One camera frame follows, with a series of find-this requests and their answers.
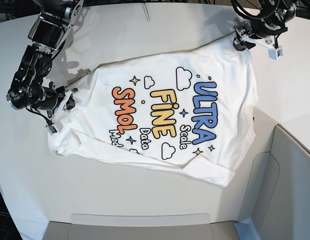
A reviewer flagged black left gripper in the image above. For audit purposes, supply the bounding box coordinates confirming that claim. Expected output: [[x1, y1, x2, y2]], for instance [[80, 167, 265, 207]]
[[233, 17, 287, 51]]

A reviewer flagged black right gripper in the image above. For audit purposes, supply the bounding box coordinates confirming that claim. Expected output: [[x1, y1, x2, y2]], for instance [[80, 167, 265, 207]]
[[34, 81, 78, 115]]

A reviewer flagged white t-shirt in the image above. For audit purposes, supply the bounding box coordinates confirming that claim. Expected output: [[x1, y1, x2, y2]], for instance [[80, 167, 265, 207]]
[[48, 36, 258, 187]]

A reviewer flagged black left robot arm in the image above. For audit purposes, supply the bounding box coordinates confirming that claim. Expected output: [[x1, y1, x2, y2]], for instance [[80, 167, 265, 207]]
[[231, 0, 297, 58]]

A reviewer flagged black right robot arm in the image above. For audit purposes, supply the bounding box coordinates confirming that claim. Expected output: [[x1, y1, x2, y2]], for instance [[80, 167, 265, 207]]
[[7, 0, 84, 116]]

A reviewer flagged grey box right side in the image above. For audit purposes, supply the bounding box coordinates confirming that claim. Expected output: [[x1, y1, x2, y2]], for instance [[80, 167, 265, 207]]
[[235, 125, 310, 240]]

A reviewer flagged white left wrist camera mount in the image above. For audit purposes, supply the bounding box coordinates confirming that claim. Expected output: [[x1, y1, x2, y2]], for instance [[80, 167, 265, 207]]
[[240, 34, 283, 60]]

